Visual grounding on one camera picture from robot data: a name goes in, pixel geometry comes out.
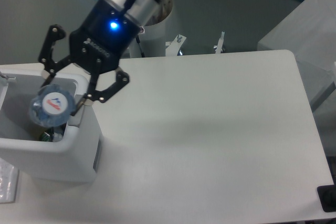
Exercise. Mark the white plastic trash can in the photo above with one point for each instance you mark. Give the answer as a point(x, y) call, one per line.
point(38, 134)

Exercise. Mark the trash inside the can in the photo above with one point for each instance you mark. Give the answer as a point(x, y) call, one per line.
point(53, 134)

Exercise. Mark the black device at right edge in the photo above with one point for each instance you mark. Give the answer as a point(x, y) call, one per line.
point(326, 195)

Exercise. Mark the metal table clamp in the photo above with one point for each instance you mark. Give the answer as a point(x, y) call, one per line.
point(219, 48)

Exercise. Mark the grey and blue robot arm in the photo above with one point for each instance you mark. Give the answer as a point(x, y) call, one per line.
point(140, 14)

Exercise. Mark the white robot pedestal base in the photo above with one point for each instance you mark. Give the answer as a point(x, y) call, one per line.
point(151, 43)

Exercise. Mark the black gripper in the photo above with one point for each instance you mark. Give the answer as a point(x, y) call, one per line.
point(105, 34)

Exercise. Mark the grey covered side table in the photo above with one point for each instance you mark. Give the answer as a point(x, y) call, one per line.
point(309, 33)

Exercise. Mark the clear plastic water bottle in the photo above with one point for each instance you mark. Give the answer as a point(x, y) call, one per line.
point(52, 106)

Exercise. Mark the white metal mounting bracket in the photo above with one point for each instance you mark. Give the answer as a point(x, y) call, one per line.
point(174, 48)

